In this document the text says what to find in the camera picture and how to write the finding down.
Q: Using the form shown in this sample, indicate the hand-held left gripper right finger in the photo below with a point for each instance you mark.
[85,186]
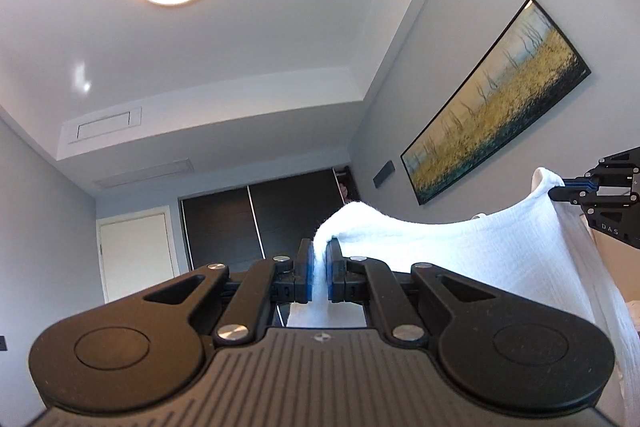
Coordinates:
[332,274]

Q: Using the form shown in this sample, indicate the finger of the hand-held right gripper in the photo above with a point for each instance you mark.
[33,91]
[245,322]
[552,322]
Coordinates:
[570,195]
[582,181]

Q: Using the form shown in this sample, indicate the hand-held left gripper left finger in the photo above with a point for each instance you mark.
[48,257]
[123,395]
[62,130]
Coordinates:
[305,274]

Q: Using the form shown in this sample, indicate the white textured garment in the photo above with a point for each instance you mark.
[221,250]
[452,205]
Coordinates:
[450,252]

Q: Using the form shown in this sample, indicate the dark sliding-door wardrobe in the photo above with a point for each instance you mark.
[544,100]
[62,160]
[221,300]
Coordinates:
[255,222]

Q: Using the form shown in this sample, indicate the framed yellow field painting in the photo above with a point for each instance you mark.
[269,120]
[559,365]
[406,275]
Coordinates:
[492,107]

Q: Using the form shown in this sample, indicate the white door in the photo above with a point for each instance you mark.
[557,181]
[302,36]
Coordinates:
[136,254]

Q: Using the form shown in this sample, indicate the grey ceiling slot vent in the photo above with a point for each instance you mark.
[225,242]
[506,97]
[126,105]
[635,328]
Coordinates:
[145,173]

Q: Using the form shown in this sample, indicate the white ceiling air vent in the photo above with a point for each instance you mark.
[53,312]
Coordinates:
[102,125]

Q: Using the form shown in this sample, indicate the small dark wall panel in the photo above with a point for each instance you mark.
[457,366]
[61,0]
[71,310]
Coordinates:
[383,173]

